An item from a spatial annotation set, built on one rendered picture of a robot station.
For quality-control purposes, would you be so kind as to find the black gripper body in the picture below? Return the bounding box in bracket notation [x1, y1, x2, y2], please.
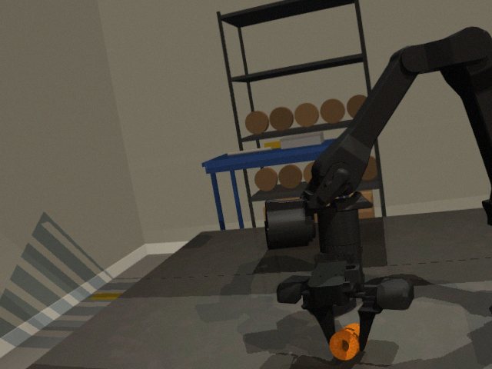
[277, 242, 414, 311]

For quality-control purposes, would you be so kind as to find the dark grey stepped pedestal with short shaft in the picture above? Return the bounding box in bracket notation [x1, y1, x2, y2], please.
[334, 298, 357, 316]

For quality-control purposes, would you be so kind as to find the orange knob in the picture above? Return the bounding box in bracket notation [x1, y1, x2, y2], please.
[329, 324, 360, 360]

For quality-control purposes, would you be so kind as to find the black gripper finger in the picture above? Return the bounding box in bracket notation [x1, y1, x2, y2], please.
[301, 304, 335, 344]
[358, 304, 383, 351]

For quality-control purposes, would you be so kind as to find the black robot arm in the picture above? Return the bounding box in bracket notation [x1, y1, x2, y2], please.
[264, 27, 492, 307]

